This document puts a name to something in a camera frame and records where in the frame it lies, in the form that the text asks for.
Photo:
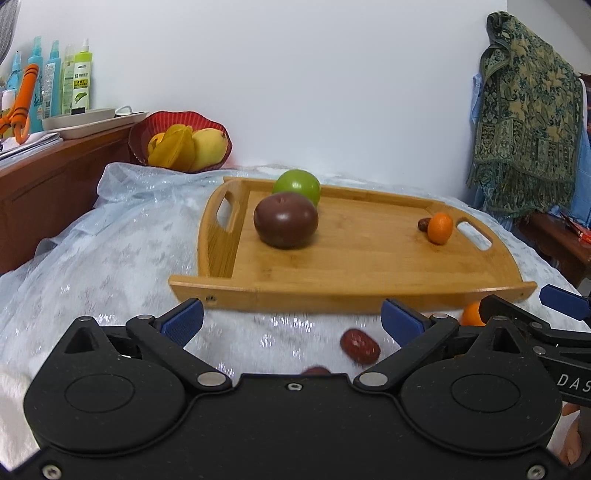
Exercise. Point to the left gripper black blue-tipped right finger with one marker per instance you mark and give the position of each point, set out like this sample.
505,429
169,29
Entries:
419,338

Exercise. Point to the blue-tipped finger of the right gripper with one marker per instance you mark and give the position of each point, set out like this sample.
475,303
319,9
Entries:
493,306

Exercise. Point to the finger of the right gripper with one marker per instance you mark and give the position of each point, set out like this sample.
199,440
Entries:
575,306

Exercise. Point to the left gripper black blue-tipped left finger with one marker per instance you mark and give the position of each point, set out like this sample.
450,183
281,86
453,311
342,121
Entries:
162,339

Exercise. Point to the orange mandarin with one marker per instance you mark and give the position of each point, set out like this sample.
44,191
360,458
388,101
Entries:
471,316

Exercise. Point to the small orange kumquat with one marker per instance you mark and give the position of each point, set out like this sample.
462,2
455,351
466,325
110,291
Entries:
440,228

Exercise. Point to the dark red jujube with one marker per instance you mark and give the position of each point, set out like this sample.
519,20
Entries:
423,224

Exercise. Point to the red jujube partly hidden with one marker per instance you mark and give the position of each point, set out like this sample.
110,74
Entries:
317,371

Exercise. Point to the person's right hand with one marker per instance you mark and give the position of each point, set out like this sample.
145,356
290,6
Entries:
572,446

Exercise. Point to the wooden side table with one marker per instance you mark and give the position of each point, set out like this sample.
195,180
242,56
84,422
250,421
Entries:
557,243

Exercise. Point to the red packet on table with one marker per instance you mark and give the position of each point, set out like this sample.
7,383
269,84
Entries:
583,233

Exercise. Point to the bamboo serving tray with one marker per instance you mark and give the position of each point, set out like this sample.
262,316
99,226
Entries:
367,248

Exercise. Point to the dark purple round fruit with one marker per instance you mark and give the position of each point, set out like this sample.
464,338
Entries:
285,220

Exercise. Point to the yellow starfruit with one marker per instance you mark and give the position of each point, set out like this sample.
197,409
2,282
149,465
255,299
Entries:
176,150

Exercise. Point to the wooden cabinet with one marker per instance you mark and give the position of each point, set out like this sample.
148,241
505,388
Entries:
43,194

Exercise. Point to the yellow mango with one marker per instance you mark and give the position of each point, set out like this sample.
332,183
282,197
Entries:
210,147

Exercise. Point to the green apple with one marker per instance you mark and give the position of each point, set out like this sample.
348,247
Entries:
300,182

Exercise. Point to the green patterned hanging cloth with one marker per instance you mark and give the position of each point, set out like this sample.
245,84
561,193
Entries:
529,125

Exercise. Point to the red fruit bowl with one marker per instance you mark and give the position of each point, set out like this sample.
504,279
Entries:
160,121

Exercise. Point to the white rectangular tray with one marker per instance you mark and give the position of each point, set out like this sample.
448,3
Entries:
73,127

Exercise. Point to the teal spray bottle tall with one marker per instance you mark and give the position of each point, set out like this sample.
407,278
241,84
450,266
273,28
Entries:
36,108

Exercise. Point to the pale green bottle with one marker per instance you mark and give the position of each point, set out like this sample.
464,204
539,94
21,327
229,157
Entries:
67,73

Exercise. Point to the green white spray bottle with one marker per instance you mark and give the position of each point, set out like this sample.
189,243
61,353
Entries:
80,102

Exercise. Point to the small teal bottle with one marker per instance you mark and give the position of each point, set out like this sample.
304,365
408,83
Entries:
16,73

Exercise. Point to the orange handled tool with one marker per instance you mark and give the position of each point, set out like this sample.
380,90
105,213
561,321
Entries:
17,118

